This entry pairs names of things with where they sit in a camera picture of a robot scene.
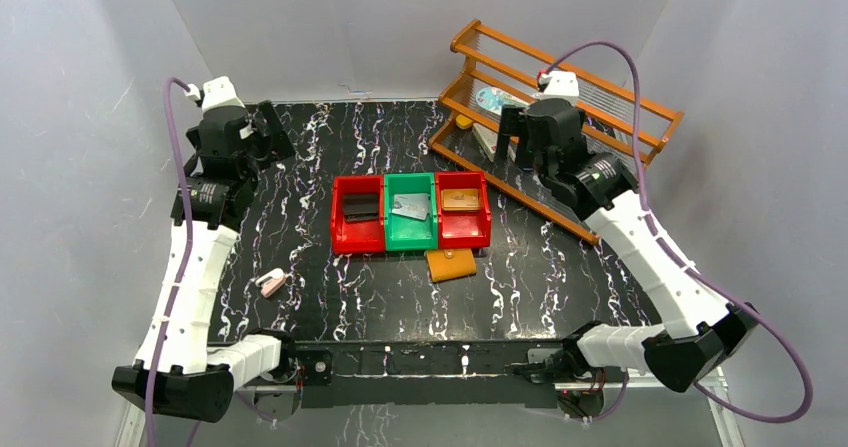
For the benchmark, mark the orange wooden rack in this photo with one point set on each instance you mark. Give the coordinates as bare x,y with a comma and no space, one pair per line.
495,59

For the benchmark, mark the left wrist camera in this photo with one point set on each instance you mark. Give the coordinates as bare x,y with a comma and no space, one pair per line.
215,93

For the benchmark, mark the blue packaged tool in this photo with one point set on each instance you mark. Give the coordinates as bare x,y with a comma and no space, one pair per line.
492,100

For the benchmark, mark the red bin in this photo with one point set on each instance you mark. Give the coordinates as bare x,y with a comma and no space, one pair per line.
464,213
357,237

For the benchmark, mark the gold card in bin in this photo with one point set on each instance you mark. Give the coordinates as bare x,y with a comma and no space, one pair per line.
460,199

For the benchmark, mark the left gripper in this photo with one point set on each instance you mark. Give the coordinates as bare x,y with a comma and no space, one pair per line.
263,135

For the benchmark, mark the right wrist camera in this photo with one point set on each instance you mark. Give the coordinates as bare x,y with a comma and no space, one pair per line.
557,84

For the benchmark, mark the green bin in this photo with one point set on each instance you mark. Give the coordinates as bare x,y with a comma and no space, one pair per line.
411,219

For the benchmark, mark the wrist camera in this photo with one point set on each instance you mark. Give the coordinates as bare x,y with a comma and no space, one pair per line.
557,84
215,93

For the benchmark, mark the right red bin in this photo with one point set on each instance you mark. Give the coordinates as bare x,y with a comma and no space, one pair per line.
464,213

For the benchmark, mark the grey card in bin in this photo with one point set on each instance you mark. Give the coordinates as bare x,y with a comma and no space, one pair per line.
411,205

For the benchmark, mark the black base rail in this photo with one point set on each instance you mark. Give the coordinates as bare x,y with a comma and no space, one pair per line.
524,372

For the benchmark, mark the orange card holder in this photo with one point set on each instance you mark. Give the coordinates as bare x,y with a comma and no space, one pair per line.
450,264

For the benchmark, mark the yellow small object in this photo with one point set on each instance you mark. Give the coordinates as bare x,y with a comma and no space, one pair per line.
463,122

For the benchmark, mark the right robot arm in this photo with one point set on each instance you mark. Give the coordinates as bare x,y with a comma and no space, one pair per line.
699,328

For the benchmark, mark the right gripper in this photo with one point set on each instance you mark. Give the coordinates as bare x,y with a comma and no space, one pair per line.
520,137

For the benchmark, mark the pink white small clip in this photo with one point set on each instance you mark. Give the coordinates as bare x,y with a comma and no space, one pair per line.
270,282

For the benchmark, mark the black card in bin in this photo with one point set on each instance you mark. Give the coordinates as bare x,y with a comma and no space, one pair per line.
359,207

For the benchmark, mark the white small box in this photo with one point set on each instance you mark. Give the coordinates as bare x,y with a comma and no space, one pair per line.
487,140

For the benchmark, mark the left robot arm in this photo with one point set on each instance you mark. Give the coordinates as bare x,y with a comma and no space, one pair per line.
175,373

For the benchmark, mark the left red bin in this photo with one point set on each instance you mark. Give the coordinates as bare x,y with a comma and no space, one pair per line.
357,237

